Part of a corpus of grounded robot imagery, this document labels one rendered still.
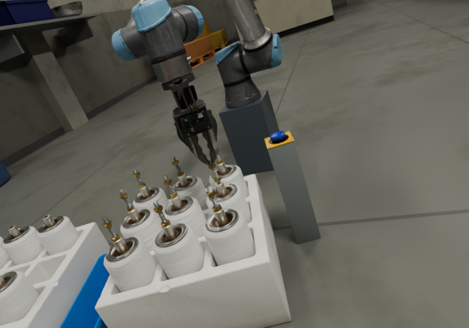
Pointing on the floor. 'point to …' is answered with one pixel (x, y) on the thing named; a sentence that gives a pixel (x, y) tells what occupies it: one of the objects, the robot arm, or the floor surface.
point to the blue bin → (88, 300)
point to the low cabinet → (294, 5)
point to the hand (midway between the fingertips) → (209, 157)
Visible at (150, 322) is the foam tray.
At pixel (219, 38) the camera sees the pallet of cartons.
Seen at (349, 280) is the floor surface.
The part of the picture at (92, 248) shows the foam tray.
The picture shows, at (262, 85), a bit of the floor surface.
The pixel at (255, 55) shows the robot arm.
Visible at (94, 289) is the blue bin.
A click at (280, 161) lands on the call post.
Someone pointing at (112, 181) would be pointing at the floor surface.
